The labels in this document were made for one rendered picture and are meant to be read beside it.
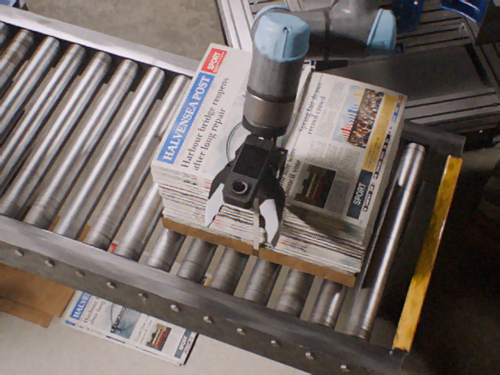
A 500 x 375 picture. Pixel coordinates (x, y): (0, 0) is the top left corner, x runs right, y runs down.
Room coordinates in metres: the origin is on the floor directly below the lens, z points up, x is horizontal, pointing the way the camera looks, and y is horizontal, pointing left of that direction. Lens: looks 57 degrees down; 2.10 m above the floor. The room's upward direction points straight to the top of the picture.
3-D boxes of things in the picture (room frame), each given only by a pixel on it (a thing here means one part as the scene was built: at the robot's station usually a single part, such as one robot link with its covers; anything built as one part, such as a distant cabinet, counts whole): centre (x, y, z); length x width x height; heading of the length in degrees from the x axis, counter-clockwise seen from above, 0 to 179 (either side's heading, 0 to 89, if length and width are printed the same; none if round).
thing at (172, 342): (0.95, 0.31, 0.01); 0.37 x 0.28 x 0.01; 69
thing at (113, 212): (0.91, 0.22, 0.77); 0.47 x 0.05 x 0.05; 159
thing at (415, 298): (0.69, -0.34, 0.81); 0.43 x 0.03 x 0.02; 159
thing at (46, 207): (0.96, 0.34, 0.77); 0.47 x 0.05 x 0.05; 159
